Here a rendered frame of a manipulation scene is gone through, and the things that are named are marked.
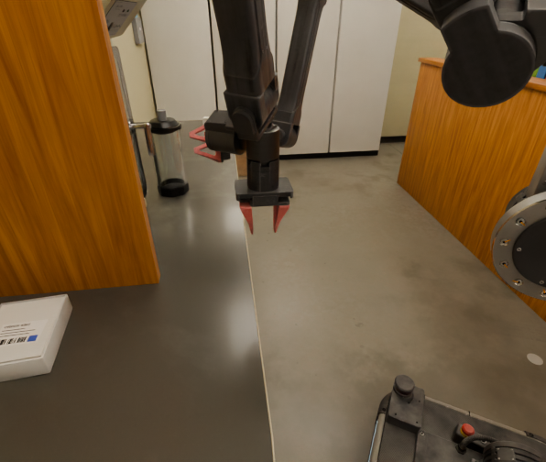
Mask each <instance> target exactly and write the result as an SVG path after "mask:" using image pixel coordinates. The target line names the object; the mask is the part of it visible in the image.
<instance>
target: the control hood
mask: <svg viewBox="0 0 546 462"><path fill-rule="evenodd" d="M124 1H130V2H137V4H136V6H135V7H134V9H133V10H132V12H131V13H130V15H129V16H128V17H127V19H126V21H125V22H124V24H123V25H122V26H121V27H120V28H119V30H118V31H117V33H116V34H115V35H113V36H109V38H110V39H111V38H115V37H119V36H121V35H123V34H124V32H125V31H126V29H127V28H128V26H129V25H130V24H131V22H132V21H133V19H134V18H135V17H136V15H137V13H138V12H139V10H140V9H141V8H142V6H143V5H144V3H145V2H146V1H147V0H124ZM114 2H115V0H102V4H103V8H104V15H105V16H106V14H107V13H108V11H109V10H110V8H111V7H112V5H113V4H114Z"/></svg>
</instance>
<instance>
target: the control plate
mask: <svg viewBox="0 0 546 462"><path fill-rule="evenodd" d="M136 5H137V2H130V1H124V0H115V2H114V4H113V5H112V7H111V8H110V10H109V11H108V13H107V14H106V16H105V20H106V25H107V26H108V27H109V26H110V25H111V23H112V22H114V24H115V25H117V24H118V26H119V24H121V25H120V26H122V25H123V24H124V22H125V21H126V19H127V17H128V16H129V15H130V13H131V12H132V10H133V9H134V7H135V6H136ZM124 9H125V12H123V13H122V11H123V10H124ZM128 9H129V11H128V12H126V11H127V10H128ZM119 28H120V27H119ZM119 28H117V27H116V28H114V27H111V28H110V30H109V31H108V33H109V36H113V35H115V34H116V33H117V31H118V30H119Z"/></svg>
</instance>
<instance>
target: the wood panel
mask: <svg viewBox="0 0 546 462"><path fill-rule="evenodd" d="M159 279H160V271H159V267H158V259H157V255H156V250H155V246H154V242H153V237H152V234H151V229H150V224H149V221H148V216H147V208H146V204H145V199H144V195H143V191H142V186H141V182H140V178H139V173H138V169H137V162H136V157H135V152H134V149H133V144H132V139H131V136H130V131H129V126H128V123H127V118H126V110H125V106H124V101H123V97H122V93H121V88H120V84H119V80H118V76H117V71H116V67H115V59H114V54H113V51H112V46H111V41H110V38H109V33H108V28H107V25H106V20H105V15H104V8H103V4H102V0H0V297H5V296H15V295H26V294H37V293H47V292H67V291H78V290H90V289H100V288H111V287H121V286H132V285H143V284H153V283H159Z"/></svg>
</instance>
